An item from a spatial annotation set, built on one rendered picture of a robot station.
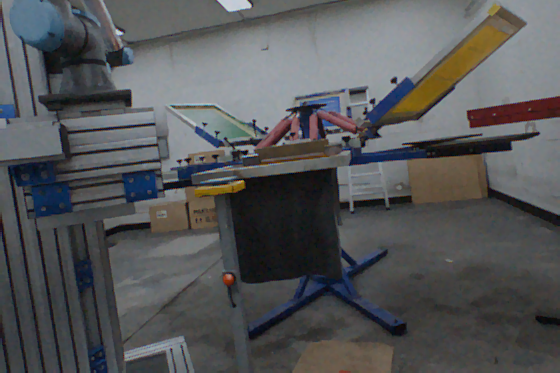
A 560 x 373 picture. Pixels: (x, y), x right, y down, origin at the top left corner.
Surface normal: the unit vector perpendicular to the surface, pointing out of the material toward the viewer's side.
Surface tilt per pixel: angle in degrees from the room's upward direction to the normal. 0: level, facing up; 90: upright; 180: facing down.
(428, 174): 78
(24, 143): 90
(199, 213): 90
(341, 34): 90
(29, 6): 98
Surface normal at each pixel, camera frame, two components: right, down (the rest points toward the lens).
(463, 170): -0.22, -0.13
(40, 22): -0.09, 0.20
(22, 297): 0.33, 0.00
